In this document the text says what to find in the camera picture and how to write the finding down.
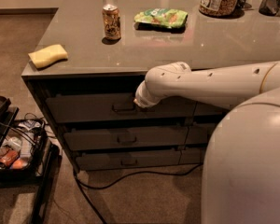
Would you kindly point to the grey drawer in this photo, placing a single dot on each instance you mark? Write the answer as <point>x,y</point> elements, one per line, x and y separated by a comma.
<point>192,155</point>
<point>114,106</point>
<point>208,110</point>
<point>199,133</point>
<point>151,136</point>
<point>124,160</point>

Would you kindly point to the orange soda can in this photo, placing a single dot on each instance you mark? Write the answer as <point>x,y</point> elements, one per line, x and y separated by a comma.
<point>111,21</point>

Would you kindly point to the black cart with clutter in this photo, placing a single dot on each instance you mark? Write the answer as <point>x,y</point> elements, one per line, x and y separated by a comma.
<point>27,157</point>

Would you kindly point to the green chip bag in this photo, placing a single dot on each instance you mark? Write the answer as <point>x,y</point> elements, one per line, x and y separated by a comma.
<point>162,17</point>

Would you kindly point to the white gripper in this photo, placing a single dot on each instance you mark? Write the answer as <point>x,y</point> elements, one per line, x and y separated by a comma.
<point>141,100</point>

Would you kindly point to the yellow sponge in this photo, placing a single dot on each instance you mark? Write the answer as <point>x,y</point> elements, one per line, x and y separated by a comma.
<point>48,55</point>

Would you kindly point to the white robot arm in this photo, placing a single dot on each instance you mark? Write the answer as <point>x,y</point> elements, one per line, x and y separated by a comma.
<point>241,170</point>

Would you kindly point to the grey drawer cabinet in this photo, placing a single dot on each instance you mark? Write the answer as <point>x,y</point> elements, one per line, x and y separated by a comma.
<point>96,65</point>

